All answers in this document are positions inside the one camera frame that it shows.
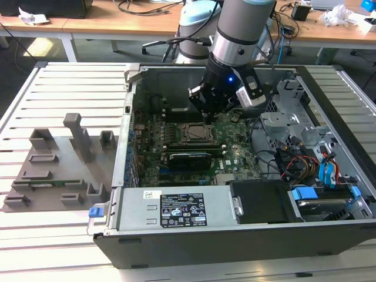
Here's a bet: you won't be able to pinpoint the blue case latch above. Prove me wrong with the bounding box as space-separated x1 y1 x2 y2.
88 207 105 220

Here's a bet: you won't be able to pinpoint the green motherboard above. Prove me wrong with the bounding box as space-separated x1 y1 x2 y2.
132 111 262 187

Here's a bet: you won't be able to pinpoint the long wooden desk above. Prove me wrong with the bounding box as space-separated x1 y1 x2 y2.
0 0 192 63

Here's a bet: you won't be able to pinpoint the small black box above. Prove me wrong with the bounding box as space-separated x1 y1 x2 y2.
290 2 312 21

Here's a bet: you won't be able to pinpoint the black plastic shroud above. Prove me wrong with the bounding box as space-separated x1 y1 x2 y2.
229 179 303 226

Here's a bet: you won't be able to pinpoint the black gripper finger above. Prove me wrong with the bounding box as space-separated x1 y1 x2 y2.
187 83 210 124
208 99 236 124

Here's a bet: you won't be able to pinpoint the crumpled clear plastic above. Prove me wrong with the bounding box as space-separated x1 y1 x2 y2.
318 4 358 28

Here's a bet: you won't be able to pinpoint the red yellow black wires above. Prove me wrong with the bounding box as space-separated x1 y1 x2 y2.
276 143 321 183

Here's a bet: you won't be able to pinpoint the wooden desk with cables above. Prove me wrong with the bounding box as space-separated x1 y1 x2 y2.
273 0 376 64

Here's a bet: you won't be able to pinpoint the silver chipset heatsink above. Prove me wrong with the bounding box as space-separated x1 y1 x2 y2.
216 173 236 185

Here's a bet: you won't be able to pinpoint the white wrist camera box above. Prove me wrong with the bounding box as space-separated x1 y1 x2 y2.
234 66 267 110

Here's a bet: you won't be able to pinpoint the green RAM stick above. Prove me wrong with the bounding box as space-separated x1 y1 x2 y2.
14 179 82 188

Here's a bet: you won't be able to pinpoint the silver power supply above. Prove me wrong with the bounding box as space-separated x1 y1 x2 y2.
117 186 236 231

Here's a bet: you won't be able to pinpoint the office chair base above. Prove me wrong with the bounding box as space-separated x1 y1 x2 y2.
142 40 177 63

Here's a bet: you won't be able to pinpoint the large black box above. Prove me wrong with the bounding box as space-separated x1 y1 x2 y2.
0 0 93 19

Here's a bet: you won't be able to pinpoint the black camera cable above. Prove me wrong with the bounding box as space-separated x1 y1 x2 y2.
166 36 213 47

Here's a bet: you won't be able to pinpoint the crumpled white paper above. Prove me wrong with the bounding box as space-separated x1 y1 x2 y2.
18 7 51 26

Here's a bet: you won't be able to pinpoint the grey parts rack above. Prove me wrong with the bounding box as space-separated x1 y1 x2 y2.
1 112 119 213

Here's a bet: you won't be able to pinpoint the hanging blue cable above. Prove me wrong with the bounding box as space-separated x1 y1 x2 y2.
279 26 288 64

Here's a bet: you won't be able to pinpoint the silver hard disk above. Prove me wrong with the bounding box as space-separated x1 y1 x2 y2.
296 199 353 221

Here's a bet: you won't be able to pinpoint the metal socket cover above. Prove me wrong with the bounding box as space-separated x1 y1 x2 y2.
179 122 217 145

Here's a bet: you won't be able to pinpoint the large blue disk clip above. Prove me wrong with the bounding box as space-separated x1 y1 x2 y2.
290 187 318 202

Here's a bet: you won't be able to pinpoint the black graphics card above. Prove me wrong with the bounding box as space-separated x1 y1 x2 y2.
167 151 213 172

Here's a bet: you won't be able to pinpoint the long black wire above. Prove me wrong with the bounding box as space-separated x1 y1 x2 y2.
249 117 280 180

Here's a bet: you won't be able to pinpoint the white and blue carton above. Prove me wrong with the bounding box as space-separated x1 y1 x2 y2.
357 0 376 33

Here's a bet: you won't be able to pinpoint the blue data wires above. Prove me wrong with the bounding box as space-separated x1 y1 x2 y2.
318 158 337 189

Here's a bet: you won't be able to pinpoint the black open PC case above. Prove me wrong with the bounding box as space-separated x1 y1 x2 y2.
93 63 376 270

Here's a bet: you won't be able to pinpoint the black desk cable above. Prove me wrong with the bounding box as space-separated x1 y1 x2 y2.
117 0 189 16

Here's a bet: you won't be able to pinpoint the silver drive cage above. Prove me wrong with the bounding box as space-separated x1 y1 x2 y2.
260 79 338 147

